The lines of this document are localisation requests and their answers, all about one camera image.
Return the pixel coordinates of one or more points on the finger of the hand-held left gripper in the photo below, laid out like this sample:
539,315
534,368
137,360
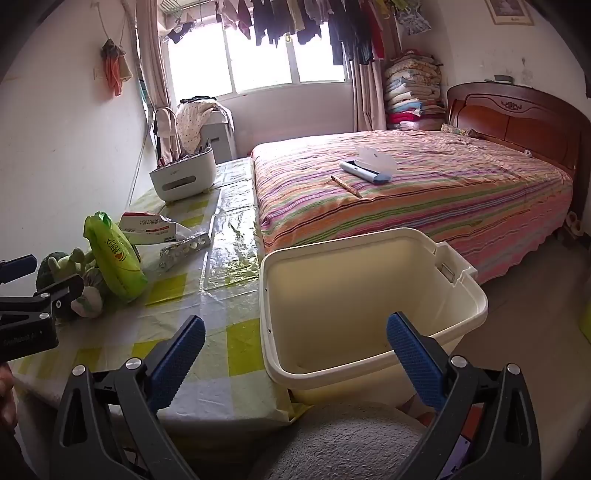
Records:
60,295
18,268

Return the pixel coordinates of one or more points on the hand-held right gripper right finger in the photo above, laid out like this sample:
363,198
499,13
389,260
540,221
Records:
415,362

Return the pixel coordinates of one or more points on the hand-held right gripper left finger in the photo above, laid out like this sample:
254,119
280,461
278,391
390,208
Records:
178,364

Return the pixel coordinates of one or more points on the green plush toy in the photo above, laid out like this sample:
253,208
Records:
51,267

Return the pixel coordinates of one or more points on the cream plastic bin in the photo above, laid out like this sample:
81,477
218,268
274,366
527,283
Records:
346,286

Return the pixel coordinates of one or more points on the white medicine box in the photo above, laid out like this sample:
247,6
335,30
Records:
152,228

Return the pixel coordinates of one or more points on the green wet wipes packet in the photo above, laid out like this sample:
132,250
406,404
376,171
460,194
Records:
115,258

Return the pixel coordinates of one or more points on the yellow checkered plastic tablecloth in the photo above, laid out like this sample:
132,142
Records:
221,286

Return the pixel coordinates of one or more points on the grey fluffy cloth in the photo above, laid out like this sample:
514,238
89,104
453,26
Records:
341,443

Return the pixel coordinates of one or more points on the silver blister pack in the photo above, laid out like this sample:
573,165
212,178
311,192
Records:
184,249

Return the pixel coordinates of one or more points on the bed with striped sheet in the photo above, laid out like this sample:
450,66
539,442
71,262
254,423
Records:
415,207

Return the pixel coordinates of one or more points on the white tissue box organizer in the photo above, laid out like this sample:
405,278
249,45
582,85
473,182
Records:
184,177

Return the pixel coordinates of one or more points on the yellow pencil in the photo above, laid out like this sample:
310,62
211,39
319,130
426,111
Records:
346,186

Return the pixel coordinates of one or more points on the blue white open case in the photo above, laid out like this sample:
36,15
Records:
369,161

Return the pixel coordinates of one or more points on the white dotted cloth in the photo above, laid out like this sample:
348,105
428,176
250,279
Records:
194,120

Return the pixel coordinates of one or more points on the orange cloth on hook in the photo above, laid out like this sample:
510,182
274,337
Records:
115,67

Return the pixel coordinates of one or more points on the white floor appliance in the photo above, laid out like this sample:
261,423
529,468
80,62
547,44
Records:
221,138

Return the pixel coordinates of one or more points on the floral pillow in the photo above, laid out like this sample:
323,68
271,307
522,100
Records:
457,130

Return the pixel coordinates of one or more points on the beige curtain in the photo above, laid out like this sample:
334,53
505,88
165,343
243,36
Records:
154,69
367,97

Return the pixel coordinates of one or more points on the brown wooden headboard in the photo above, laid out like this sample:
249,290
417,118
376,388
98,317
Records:
517,124

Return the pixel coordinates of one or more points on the stack of folded quilts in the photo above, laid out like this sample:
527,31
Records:
411,92

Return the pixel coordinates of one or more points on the small grey object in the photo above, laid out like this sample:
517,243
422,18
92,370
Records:
498,79

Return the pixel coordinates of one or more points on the floral hanging garment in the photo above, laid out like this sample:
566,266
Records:
413,21

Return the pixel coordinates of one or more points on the row of hanging clothes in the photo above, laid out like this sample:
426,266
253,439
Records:
300,18

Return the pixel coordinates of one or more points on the framed wall picture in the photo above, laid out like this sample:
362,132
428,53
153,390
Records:
508,11

